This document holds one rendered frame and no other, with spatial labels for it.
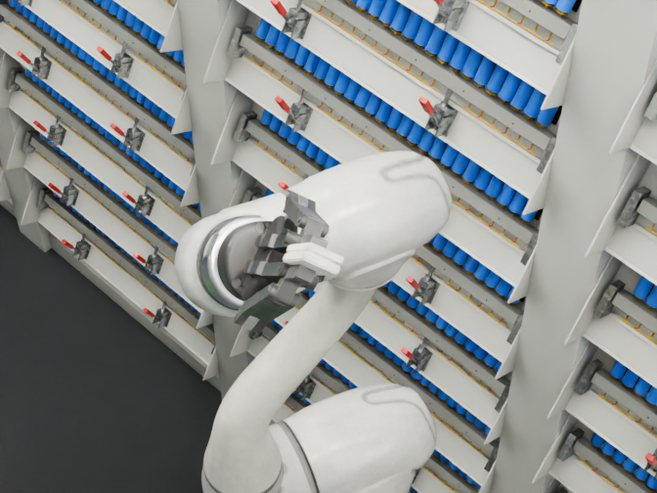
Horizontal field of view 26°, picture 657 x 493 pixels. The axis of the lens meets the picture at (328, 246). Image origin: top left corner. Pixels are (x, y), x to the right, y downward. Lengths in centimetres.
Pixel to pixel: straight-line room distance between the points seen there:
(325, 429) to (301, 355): 29
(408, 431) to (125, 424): 131
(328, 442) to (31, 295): 159
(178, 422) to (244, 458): 138
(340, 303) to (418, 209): 18
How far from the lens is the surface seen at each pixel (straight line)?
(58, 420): 316
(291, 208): 121
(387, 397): 193
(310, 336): 160
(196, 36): 224
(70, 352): 325
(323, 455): 188
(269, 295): 115
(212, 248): 131
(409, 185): 143
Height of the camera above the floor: 266
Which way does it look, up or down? 52 degrees down
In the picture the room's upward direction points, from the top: straight up
